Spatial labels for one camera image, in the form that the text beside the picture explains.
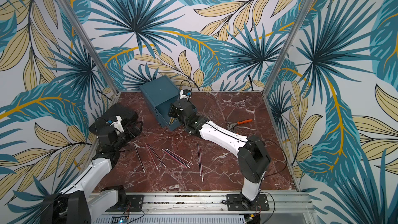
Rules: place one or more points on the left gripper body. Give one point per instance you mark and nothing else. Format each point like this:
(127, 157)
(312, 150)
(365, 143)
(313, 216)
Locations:
(124, 137)

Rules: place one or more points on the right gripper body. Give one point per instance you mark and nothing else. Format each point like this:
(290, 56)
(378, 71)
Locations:
(175, 111)

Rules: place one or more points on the teal top drawer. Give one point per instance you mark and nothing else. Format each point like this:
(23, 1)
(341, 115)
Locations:
(162, 111)

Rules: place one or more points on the black pencil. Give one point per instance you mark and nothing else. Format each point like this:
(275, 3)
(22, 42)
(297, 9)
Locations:
(139, 158)
(199, 160)
(182, 161)
(161, 162)

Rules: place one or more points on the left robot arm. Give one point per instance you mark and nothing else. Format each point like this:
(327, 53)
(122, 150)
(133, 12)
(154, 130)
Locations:
(72, 204)

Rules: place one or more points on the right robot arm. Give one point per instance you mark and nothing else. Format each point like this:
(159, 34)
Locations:
(253, 158)

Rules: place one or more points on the teal three-drawer cabinet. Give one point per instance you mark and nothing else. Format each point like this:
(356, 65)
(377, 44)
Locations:
(158, 91)

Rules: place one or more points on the black cloth cover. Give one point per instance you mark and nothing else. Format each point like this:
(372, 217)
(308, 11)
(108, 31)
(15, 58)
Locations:
(117, 116)

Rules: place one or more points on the green circuit board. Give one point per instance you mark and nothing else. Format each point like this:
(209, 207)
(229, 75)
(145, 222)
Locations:
(119, 220)

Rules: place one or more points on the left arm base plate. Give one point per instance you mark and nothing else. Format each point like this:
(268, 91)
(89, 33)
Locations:
(133, 203)

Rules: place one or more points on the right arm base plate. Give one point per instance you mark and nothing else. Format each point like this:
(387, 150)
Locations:
(237, 202)

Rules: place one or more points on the aluminium front rail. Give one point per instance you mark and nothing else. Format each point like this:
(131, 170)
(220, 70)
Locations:
(205, 207)

